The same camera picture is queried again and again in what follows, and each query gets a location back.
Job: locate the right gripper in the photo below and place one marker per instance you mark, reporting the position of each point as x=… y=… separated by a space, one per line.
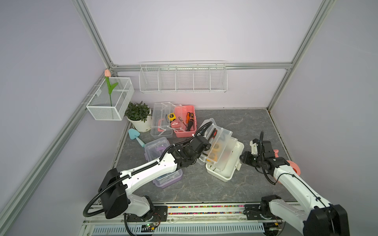
x=245 y=159

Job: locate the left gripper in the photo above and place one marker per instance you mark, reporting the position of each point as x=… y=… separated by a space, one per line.
x=184 y=145

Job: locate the white toolbox with clear lid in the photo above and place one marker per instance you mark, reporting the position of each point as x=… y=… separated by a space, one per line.
x=230 y=151

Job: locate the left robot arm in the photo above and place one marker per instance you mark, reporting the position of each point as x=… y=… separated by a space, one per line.
x=116 y=193

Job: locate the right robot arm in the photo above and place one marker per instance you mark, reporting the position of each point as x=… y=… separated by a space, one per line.
x=318 y=216

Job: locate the yellow tape measure pair left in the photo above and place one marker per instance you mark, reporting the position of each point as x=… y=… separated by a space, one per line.
x=215 y=152

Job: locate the pink tape measure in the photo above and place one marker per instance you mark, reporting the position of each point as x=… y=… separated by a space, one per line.
x=175 y=124

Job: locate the red black tool in lid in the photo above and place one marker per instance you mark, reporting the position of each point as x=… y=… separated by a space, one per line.
x=213 y=134

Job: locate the pink toolbox with clear lid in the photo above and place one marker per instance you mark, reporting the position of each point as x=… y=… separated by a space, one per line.
x=161 y=125

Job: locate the white plastic flower pot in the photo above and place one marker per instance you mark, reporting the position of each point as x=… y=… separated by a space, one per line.
x=142 y=126

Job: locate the teal garden trowel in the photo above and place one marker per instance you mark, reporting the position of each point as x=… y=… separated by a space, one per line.
x=135 y=135

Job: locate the green potted plant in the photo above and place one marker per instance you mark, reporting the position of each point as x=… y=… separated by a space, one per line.
x=138 y=111

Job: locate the artificial pink tulip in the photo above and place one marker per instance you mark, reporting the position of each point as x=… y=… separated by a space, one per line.
x=110 y=86

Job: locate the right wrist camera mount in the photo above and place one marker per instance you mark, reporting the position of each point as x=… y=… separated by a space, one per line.
x=255 y=147

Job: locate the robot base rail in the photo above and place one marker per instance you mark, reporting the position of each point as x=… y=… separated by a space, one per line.
x=206 y=219

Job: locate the white wire wall shelf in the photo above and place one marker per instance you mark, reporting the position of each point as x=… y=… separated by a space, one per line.
x=194 y=76

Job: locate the white wire side basket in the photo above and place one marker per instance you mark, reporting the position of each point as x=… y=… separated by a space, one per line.
x=99 y=104

